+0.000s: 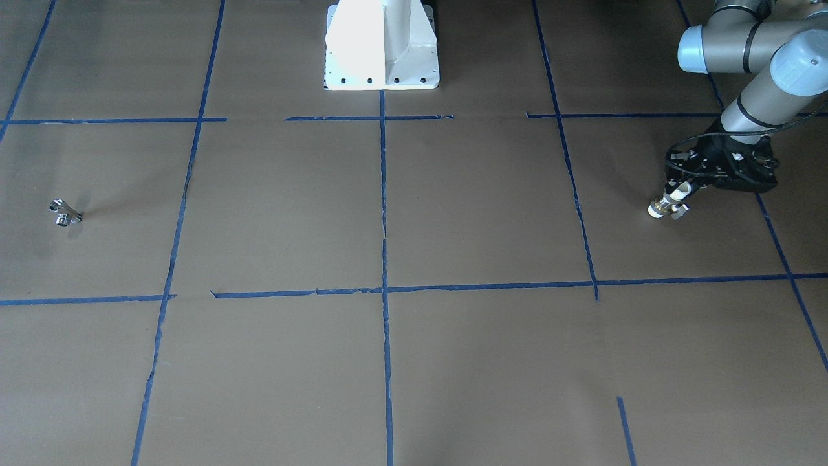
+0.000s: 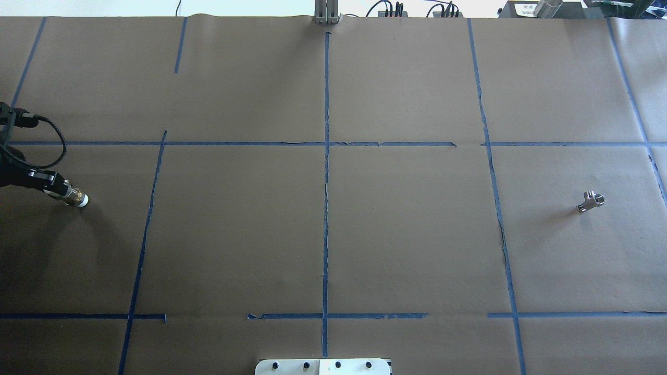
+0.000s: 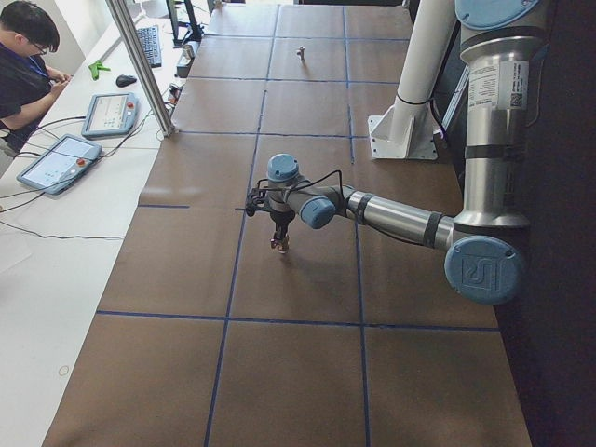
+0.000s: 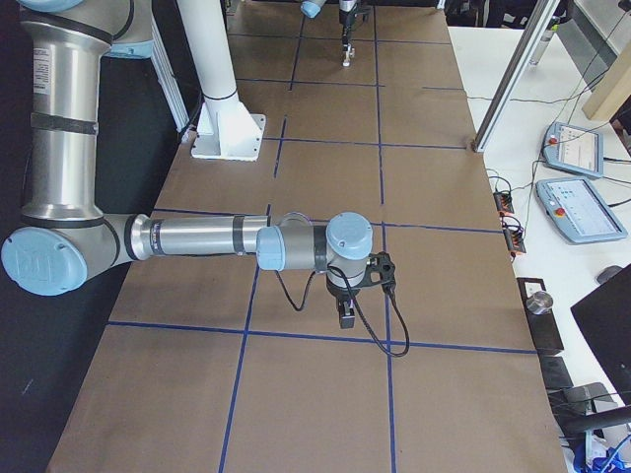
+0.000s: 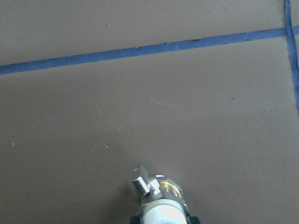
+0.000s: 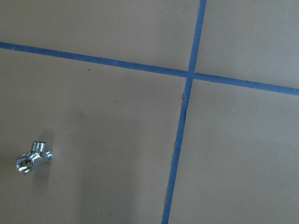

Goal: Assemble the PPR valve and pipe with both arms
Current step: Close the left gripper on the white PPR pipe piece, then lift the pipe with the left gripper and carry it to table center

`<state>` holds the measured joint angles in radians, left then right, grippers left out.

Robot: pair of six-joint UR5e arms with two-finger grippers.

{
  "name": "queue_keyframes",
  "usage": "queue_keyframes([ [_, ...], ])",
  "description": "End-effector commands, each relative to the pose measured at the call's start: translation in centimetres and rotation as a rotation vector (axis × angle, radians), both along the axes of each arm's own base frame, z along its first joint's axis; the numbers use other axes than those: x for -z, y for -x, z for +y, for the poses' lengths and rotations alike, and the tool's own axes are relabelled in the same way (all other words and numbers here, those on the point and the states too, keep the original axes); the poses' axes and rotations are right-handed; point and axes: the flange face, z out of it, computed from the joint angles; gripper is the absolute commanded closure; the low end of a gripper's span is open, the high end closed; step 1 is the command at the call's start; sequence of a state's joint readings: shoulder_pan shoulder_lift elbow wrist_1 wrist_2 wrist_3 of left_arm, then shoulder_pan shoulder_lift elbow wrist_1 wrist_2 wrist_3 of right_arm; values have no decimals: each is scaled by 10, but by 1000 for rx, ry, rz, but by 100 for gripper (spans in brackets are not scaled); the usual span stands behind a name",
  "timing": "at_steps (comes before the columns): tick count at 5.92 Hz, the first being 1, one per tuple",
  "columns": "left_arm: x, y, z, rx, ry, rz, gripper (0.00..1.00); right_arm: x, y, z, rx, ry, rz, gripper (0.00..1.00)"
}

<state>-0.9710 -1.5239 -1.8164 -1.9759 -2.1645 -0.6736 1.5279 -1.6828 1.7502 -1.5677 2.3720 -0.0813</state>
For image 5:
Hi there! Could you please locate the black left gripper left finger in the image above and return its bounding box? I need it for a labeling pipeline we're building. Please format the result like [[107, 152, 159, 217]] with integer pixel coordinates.
[[129, 216, 142, 224]]

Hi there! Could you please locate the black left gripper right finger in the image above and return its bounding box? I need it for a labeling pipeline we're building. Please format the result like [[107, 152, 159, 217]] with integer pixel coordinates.
[[187, 216, 199, 224]]

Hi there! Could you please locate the chrome angle valve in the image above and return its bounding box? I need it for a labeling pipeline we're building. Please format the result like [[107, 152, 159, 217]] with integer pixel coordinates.
[[132, 164, 185, 205]]

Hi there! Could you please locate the white PPR pipe fitting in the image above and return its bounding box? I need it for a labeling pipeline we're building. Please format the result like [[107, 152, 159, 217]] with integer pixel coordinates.
[[141, 199, 187, 224]]

